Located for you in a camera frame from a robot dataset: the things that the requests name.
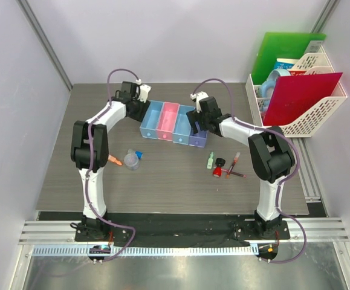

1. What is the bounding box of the pink drawer box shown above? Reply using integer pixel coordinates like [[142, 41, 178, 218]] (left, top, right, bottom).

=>
[[157, 102, 180, 141]]

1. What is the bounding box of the light blue drawer box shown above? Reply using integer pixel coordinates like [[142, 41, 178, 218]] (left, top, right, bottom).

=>
[[140, 101, 164, 140]]

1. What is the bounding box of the red ink bottle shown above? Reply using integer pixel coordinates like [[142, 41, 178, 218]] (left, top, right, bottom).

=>
[[213, 158, 225, 178]]

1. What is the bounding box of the clear paper clip jar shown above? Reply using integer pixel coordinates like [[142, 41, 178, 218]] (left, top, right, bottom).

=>
[[124, 153, 140, 170]]

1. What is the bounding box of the purple drawer box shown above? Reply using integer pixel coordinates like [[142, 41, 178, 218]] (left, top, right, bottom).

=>
[[187, 108, 208, 148]]

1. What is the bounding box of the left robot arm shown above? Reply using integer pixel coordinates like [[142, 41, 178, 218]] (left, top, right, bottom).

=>
[[70, 80, 151, 241]]

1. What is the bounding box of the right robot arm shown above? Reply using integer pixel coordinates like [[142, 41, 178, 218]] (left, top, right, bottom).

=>
[[187, 92, 296, 239]]

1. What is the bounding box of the green correction tape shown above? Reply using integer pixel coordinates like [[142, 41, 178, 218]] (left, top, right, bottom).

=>
[[207, 152, 214, 170]]

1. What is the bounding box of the dark red pen refill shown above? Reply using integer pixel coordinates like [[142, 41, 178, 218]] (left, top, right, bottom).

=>
[[222, 169, 247, 178]]

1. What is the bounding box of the orange utility knife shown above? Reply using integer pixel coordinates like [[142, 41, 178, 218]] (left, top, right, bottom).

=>
[[108, 155, 123, 166]]

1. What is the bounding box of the blue tape roll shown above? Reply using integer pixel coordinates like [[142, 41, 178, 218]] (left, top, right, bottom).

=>
[[258, 68, 291, 98]]

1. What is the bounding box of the magenta folder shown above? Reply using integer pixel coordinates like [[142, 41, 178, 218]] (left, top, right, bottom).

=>
[[263, 72, 342, 126]]

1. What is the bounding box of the blue white book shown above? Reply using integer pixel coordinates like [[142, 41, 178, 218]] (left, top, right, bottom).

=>
[[273, 58, 299, 69]]

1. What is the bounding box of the white file organizer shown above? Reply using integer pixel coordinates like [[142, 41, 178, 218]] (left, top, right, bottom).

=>
[[245, 47, 348, 138]]

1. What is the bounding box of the red white book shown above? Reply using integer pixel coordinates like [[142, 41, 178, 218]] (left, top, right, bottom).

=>
[[289, 70, 306, 76]]

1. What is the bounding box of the green folder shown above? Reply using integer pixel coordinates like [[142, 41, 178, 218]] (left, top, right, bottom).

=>
[[251, 32, 326, 85]]

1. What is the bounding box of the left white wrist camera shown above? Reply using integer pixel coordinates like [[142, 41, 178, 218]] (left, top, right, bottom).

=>
[[136, 79, 151, 103]]

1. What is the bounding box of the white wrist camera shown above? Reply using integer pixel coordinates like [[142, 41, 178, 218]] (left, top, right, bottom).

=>
[[136, 79, 151, 103], [190, 91, 209, 112]]

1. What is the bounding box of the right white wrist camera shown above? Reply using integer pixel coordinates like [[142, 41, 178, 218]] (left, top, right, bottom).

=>
[[190, 91, 209, 112]]

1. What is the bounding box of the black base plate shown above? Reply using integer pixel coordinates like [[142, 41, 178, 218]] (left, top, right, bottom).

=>
[[40, 211, 290, 247]]

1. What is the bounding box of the slotted cable duct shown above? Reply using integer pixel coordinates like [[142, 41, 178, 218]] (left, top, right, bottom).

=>
[[32, 244, 259, 257]]

